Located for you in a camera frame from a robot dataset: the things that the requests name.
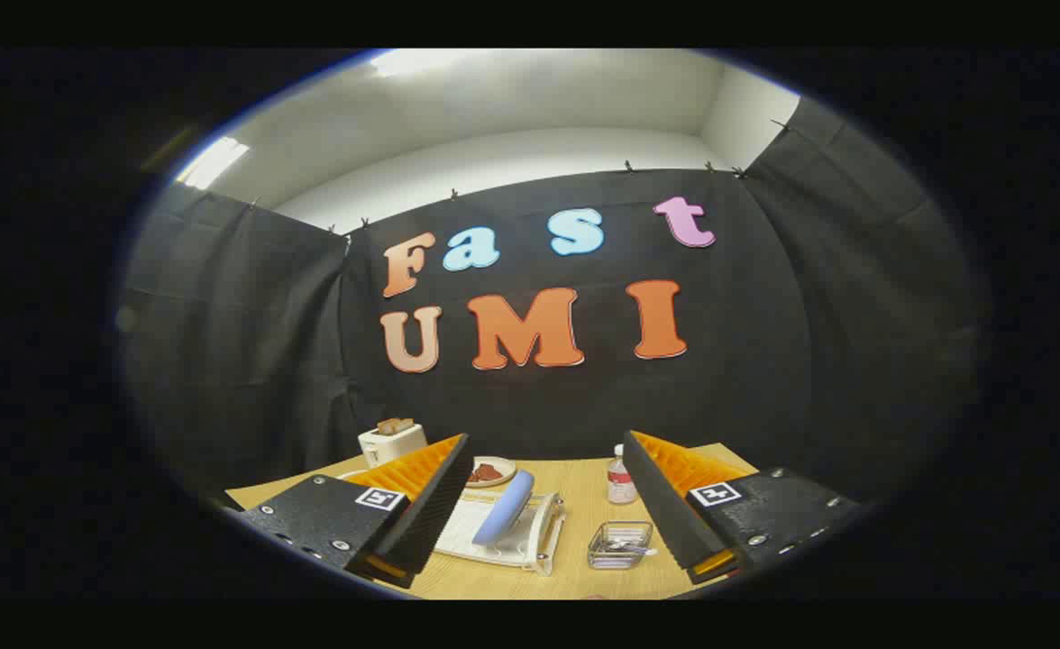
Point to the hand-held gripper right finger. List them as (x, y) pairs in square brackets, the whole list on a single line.
[(665, 509)]

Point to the beige oval plate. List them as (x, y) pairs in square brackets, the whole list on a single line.
[(505, 476)]

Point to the white toaster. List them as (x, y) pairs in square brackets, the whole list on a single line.
[(395, 445)]

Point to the blue plate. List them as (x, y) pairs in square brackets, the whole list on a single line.
[(505, 509)]

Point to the toast slices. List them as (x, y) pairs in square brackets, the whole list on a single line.
[(396, 426)]

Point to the black backdrop cloth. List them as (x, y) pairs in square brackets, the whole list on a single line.
[(539, 401)]

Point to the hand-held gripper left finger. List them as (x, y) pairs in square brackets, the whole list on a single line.
[(435, 505)]

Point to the ceiling light panel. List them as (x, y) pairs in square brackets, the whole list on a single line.
[(213, 162)]

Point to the clear plastic water bottle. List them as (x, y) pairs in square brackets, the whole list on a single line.
[(621, 482)]

